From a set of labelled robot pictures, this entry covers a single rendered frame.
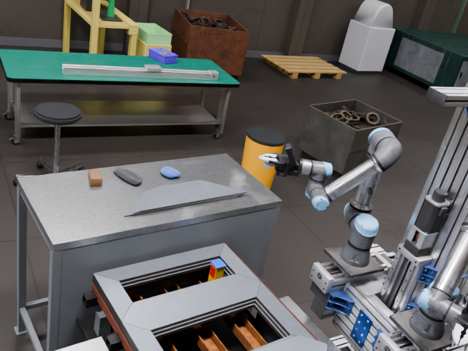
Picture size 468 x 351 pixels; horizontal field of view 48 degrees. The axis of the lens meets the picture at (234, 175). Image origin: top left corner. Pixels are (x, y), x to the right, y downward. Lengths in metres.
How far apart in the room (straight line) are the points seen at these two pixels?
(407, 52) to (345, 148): 5.75
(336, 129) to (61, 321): 3.91
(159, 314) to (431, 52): 9.17
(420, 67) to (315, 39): 2.11
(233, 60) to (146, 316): 6.23
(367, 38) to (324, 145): 4.84
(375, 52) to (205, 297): 8.74
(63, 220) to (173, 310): 0.66
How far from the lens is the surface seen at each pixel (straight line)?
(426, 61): 10.94
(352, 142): 5.71
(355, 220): 2.63
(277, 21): 10.16
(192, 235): 2.75
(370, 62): 10.79
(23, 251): 3.12
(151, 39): 7.45
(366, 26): 10.54
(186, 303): 2.45
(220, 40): 8.04
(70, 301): 2.67
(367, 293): 2.70
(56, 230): 2.50
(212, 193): 2.88
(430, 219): 2.43
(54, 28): 8.69
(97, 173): 2.87
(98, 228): 2.52
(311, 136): 6.05
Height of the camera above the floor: 2.49
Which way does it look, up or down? 27 degrees down
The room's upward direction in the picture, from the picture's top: 12 degrees clockwise
